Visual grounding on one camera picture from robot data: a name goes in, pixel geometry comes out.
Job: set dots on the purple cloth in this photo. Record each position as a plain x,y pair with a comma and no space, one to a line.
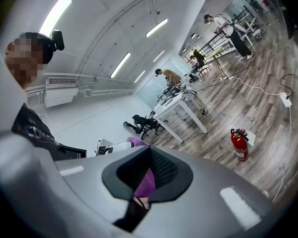
145,182

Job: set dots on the white ceiling light bar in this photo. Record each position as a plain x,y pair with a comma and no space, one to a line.
120,65
159,56
55,15
139,76
157,27

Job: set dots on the white desk frame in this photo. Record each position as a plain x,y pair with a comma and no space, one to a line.
249,26

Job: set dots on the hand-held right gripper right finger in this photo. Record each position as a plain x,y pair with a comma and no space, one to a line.
201,202

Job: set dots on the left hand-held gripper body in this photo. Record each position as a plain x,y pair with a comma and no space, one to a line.
114,147

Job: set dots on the person's head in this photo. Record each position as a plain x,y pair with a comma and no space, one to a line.
27,66

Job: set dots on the grey robot equipment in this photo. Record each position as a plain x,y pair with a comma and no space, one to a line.
175,89

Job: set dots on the white paper card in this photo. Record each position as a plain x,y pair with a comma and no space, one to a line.
251,137

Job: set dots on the black metal railing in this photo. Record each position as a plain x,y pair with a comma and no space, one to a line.
217,42

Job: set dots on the black head camera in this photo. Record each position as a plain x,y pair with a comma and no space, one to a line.
58,40

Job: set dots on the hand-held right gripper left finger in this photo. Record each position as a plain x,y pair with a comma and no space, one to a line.
89,195

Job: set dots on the black office chair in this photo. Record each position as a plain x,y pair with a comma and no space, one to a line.
144,124

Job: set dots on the light wooden table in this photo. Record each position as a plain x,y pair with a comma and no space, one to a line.
219,56

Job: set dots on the long white power strip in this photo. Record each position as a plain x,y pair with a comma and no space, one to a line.
226,78

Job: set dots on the red fire extinguisher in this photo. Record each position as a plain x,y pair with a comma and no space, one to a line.
241,145

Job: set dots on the person's black shirt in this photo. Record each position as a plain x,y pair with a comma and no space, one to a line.
32,128

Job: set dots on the white air conditioner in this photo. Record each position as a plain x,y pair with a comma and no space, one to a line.
60,93

